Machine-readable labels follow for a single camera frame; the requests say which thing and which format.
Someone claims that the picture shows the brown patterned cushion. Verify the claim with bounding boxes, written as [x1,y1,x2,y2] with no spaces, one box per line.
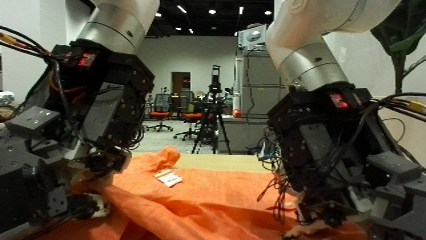
[0,105,18,123]

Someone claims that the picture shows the brown door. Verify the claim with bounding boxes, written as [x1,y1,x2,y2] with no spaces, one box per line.
[171,70,192,96]

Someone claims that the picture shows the grey metal cabinet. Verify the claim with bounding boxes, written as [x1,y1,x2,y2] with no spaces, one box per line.
[241,49,291,118]

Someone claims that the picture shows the green leafy plant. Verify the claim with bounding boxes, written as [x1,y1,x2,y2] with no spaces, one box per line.
[371,0,426,96]

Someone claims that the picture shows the grey low counter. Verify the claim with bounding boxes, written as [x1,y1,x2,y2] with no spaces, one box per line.
[217,114,279,155]

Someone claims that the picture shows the orange button shirt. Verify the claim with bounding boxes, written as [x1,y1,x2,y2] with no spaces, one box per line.
[35,145,371,240]

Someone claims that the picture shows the grey box device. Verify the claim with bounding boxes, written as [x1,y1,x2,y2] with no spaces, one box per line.
[237,23,271,52]

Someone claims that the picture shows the orange seat office chair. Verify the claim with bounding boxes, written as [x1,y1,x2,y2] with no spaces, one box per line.
[146,93,173,132]
[172,91,204,141]

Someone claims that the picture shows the crinkled silver bag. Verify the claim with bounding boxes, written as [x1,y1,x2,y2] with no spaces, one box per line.
[0,90,15,106]

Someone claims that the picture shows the black camera tripod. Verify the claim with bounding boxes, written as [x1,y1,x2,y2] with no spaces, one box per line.
[191,64,232,155]

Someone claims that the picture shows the yellow tipped cable bundle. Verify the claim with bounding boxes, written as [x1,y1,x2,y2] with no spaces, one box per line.
[368,91,426,118]

